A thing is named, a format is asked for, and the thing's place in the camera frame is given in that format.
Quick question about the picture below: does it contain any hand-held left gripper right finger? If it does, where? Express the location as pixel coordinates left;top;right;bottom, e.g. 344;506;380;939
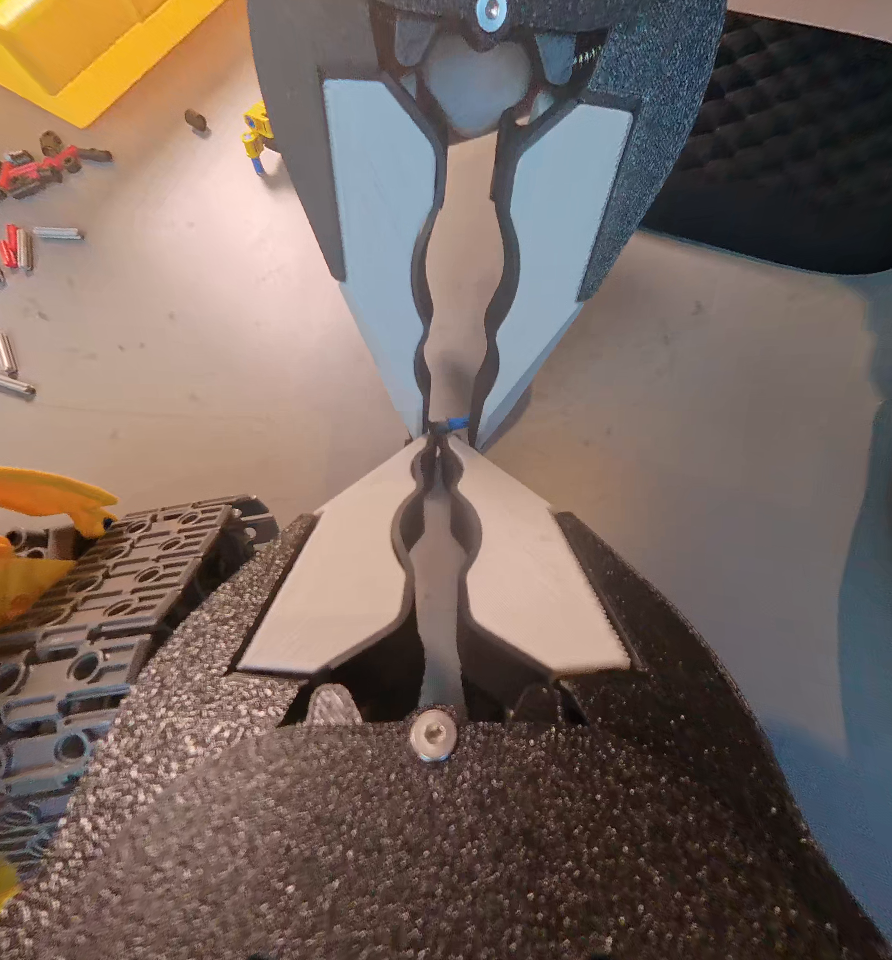
446;435;634;706

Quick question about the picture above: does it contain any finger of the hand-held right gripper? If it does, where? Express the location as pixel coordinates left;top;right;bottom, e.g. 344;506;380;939
466;95;640;447
320;75;450;439

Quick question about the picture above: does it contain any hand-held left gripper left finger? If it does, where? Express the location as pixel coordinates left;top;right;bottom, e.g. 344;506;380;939
236;435;447;706

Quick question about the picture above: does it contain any grey desk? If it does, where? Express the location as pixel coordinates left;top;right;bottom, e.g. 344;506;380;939
0;0;892;960

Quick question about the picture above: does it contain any small yellow block assembly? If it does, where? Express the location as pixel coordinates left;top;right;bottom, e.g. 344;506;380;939
241;102;274;163

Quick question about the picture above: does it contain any large yellow bin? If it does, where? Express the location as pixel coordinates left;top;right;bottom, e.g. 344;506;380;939
0;0;225;129

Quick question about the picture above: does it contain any yellow toy tracked robot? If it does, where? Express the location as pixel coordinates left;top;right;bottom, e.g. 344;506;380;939
0;465;279;960

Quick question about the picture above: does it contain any pile of small building pieces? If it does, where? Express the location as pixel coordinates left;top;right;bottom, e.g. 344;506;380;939
0;135;114;286

